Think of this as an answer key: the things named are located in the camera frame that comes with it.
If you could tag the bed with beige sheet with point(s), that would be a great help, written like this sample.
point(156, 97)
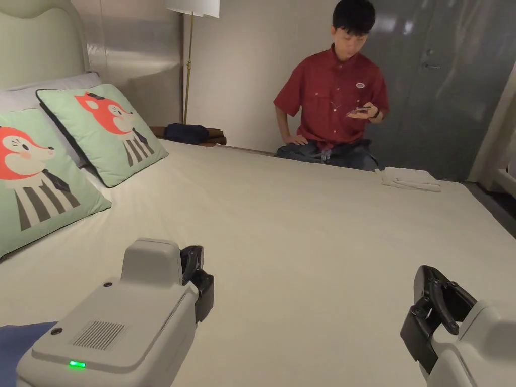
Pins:
point(282, 225)

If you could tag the green fox print cushion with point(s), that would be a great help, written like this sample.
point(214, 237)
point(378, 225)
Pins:
point(109, 133)
point(36, 181)

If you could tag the floor lamp with white shade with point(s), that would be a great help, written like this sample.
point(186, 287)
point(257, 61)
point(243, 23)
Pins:
point(192, 8)

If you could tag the folded white cloth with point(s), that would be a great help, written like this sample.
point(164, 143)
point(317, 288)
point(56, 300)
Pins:
point(409, 179)

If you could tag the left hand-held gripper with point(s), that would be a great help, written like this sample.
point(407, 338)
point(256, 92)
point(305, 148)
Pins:
point(121, 322)

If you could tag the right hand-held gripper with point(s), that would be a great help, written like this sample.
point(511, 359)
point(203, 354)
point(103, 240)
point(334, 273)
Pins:
point(483, 350)

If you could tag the dark blue garment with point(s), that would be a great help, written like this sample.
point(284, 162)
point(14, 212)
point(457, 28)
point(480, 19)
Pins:
point(16, 342)

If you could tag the pale green padded headboard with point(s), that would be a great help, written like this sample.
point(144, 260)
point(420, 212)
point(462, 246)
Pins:
point(36, 44)

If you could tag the white pillow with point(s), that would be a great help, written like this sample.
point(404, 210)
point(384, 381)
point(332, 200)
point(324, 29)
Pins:
point(24, 94)

